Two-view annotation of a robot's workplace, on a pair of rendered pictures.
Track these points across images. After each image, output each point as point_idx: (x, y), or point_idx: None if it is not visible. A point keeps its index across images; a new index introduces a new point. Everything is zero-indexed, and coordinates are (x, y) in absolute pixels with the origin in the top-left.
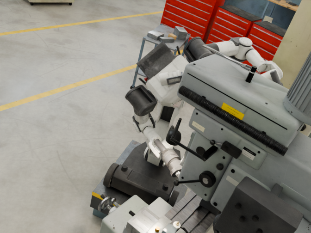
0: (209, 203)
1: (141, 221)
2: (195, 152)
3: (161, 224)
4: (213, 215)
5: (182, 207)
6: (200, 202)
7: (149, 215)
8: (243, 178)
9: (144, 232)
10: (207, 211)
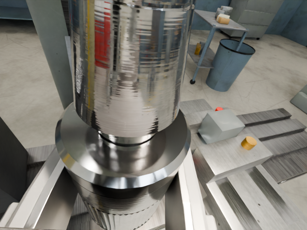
0: (13, 164)
1: (269, 206)
2: None
3: (230, 152)
4: (34, 156)
5: (86, 224)
6: (18, 200)
7: (241, 215)
8: None
9: (261, 171)
10: (35, 171)
